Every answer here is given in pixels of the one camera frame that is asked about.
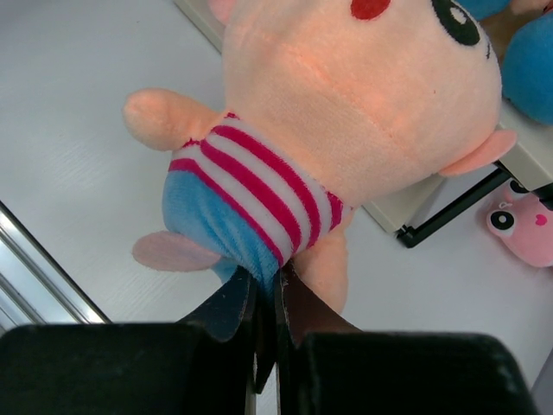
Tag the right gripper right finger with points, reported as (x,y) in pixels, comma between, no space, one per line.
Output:
(299,313)

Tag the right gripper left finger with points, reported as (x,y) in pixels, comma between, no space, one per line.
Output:
(224,359)

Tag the boy doll bald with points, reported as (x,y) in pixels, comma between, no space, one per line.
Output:
(233,198)

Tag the boy doll black hair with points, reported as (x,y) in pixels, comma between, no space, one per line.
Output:
(527,70)

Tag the beige three-tier shelf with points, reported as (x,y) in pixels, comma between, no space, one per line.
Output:
(453,190)

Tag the pink frog plush right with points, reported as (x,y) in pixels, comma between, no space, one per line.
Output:
(523,223)

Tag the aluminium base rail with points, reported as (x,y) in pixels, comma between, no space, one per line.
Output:
(35,289)

